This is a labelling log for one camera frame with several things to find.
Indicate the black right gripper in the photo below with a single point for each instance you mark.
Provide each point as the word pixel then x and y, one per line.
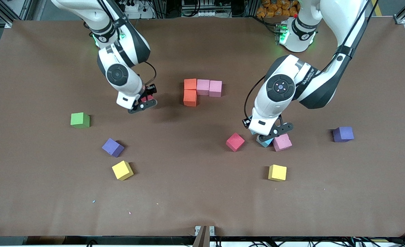
pixel 150 91

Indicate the red foam cube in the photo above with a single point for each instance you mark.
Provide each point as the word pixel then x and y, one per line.
pixel 235 142
pixel 147 98

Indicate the orange foam cube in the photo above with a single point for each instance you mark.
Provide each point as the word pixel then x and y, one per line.
pixel 190 98
pixel 190 84

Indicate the light pink foam cube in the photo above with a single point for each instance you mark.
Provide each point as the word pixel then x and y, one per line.
pixel 215 89
pixel 283 144

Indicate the dusty pink foam cube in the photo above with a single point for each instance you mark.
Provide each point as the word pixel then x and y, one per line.
pixel 203 87

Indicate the purple foam cube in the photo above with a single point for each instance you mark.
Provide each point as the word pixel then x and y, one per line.
pixel 343 134
pixel 112 147

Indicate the yellow foam cube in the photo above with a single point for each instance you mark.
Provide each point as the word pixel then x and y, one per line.
pixel 122 170
pixel 277 173

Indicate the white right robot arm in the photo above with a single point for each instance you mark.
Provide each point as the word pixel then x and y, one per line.
pixel 118 73

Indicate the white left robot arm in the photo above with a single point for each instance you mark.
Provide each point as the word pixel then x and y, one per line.
pixel 281 87

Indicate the green foam cube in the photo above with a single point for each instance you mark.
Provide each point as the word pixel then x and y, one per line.
pixel 80 120

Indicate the white power strip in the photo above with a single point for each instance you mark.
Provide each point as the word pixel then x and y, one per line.
pixel 139 8
pixel 202 13

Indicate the brown table cover sheet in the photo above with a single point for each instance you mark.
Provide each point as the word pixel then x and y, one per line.
pixel 202 192

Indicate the pile of orange objects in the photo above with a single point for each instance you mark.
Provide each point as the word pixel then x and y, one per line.
pixel 277 8

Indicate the metal table edge bracket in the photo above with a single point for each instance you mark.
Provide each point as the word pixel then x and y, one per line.
pixel 198 229

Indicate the brown camera stand pole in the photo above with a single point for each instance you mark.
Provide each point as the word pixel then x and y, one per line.
pixel 202 240

